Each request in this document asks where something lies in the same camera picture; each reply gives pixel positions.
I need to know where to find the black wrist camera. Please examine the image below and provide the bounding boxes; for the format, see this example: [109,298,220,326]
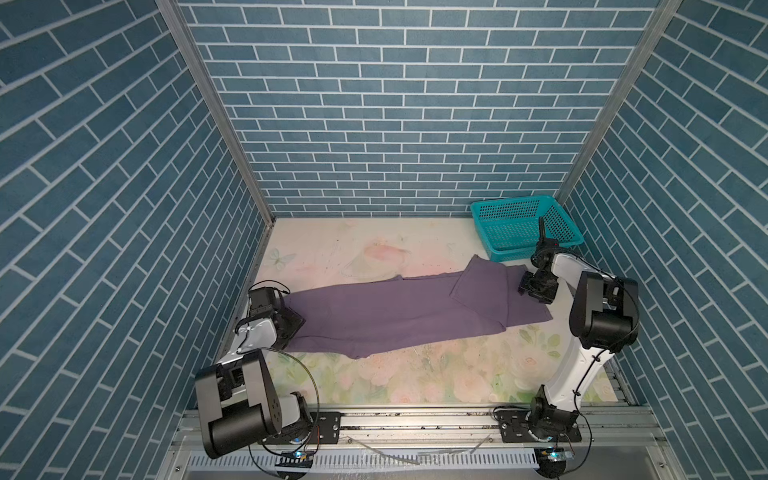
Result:
[530,237,561,269]
[248,287,284,318]

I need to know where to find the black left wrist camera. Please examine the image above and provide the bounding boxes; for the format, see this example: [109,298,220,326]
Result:
[248,287,284,318]

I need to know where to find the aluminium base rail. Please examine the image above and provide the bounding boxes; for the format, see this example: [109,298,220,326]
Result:
[170,404,667,451]

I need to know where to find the white slotted cable duct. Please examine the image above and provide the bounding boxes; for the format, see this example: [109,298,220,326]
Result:
[186,448,539,474]

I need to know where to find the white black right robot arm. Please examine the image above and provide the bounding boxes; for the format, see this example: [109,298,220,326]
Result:
[518,247,640,441]

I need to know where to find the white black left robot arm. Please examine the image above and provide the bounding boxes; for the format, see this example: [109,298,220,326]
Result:
[195,306,318,459]

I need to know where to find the purple trousers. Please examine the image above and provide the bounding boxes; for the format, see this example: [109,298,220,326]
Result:
[286,256,552,359]

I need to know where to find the teal plastic basket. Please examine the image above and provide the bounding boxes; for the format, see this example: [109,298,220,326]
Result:
[470,196,584,262]

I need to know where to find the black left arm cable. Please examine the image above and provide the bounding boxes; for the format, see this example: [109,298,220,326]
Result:
[263,347,322,451]

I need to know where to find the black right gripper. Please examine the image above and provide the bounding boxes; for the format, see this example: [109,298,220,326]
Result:
[517,270,558,304]

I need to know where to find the aluminium corner post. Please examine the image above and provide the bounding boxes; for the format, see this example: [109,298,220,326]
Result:
[156,0,275,229]
[554,0,682,205]

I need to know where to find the aluminium corner post right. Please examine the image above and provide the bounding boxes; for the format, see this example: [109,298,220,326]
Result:
[554,0,682,205]

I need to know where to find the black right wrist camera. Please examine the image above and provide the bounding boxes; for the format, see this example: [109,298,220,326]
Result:
[530,237,561,269]

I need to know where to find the aluminium corner post left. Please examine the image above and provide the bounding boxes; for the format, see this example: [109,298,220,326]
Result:
[156,0,275,229]

